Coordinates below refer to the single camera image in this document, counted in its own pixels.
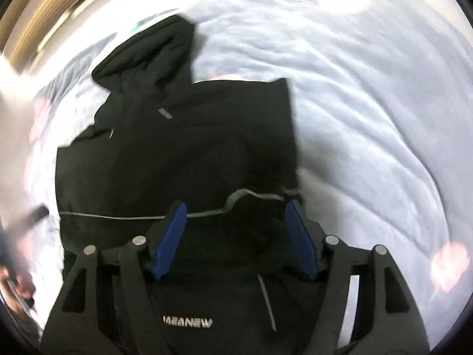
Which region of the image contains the brown striped window blind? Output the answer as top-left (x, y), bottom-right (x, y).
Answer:
top-left (1, 0), bottom-right (87, 71)

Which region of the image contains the grey floral blanket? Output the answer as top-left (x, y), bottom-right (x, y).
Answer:
top-left (1, 0), bottom-right (472, 354)

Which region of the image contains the black hooded jacket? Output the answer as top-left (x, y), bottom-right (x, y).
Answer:
top-left (55, 15), bottom-right (318, 354)

